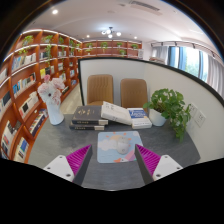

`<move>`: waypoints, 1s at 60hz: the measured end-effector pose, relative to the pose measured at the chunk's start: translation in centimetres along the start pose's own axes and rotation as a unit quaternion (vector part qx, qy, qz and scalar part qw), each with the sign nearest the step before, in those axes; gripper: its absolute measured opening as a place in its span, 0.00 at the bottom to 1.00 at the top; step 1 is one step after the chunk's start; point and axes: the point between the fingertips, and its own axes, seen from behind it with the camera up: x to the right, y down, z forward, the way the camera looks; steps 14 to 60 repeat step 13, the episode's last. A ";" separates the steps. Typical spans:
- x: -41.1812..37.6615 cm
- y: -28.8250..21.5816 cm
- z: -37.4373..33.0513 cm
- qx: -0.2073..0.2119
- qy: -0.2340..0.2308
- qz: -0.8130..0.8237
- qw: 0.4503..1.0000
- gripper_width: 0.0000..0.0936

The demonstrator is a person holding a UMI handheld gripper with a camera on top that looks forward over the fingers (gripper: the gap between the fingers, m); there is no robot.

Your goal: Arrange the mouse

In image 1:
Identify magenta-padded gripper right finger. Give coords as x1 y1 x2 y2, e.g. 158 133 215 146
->
134 143 184 185

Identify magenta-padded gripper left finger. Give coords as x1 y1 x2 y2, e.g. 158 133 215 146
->
43 143 94 186

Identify light grey computer mouse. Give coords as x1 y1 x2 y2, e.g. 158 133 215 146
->
115 136 131 155

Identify sun and cloud mouse pad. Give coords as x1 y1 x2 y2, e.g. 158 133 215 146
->
96 130 144 164

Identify blue and white book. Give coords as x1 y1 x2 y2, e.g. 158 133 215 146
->
126 107 153 130

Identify thick dark hardcover book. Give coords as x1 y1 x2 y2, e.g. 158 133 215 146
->
71 105 109 126

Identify green plant in white pot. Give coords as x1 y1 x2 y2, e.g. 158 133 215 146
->
142 88 192 143

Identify thick white book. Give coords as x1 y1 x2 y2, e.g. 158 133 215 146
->
100 100 133 126

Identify pink and white flowers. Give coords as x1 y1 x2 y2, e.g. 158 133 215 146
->
37 74 66 106

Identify tan padded chair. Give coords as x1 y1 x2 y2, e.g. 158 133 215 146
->
120 77 149 110
86 73 115 107

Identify orange wooden bookshelf unit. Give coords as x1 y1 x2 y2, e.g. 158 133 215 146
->
0 28 144 164

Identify white partition with black edge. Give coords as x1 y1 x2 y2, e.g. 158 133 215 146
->
77 57 224 164

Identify white wall socket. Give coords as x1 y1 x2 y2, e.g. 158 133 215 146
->
194 109 207 128
188 102 198 118

